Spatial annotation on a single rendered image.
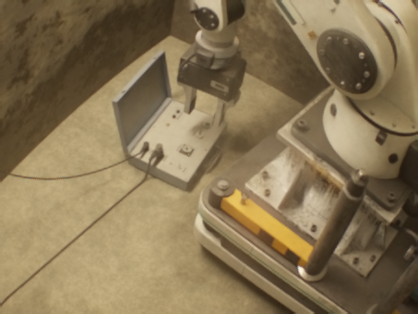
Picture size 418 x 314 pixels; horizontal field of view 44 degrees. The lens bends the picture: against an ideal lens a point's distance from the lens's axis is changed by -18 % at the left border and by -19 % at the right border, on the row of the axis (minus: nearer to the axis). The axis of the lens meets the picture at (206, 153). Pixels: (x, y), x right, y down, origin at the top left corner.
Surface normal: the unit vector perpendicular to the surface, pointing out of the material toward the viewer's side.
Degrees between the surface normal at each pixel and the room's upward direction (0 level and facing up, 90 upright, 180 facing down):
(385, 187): 0
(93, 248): 0
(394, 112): 0
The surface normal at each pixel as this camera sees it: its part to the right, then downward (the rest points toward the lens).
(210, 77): -0.43, 0.64
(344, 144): -0.70, 0.13
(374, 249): 0.13, -0.66
